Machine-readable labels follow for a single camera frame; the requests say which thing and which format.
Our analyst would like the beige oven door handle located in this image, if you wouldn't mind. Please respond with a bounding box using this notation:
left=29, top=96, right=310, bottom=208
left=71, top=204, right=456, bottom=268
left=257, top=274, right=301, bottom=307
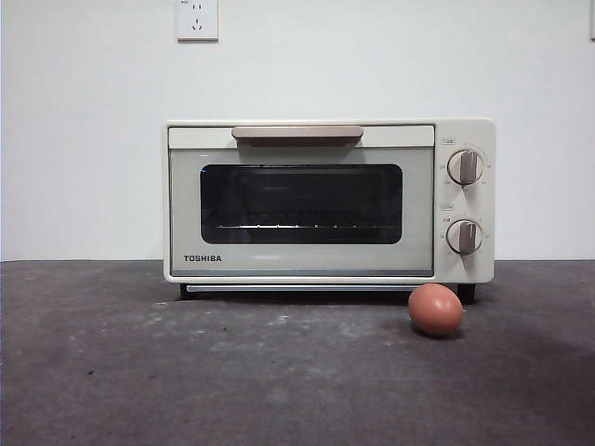
left=231, top=125, right=364, bottom=149

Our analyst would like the glass-windowed oven door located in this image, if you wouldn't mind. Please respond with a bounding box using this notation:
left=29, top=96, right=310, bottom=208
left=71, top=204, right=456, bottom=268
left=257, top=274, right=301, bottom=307
left=167, top=125, right=436, bottom=278

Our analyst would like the brown egg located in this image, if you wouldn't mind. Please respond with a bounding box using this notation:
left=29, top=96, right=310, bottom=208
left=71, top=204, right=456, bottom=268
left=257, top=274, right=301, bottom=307
left=407, top=282, right=464, bottom=339

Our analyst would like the cream timer dial knob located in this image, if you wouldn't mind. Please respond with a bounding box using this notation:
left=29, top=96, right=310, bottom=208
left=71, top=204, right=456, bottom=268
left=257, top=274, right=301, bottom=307
left=446, top=218, right=484, bottom=256

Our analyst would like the cream Toshiba toaster oven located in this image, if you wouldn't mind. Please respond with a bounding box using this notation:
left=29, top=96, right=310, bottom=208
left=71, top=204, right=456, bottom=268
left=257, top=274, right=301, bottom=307
left=162, top=117, right=496, bottom=306

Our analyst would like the cream temperature dial knob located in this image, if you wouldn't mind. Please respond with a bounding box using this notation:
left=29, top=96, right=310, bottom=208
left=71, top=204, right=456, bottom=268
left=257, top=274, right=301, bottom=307
left=446, top=149, right=484, bottom=186

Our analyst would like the metal wire oven rack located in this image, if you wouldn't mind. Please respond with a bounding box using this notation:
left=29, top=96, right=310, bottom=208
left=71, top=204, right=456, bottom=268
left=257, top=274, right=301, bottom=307
left=216, top=222, right=373, bottom=231

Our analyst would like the white wall socket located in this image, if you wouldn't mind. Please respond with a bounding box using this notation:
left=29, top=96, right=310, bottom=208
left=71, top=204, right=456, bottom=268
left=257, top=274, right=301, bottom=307
left=176, top=0, right=219, bottom=44

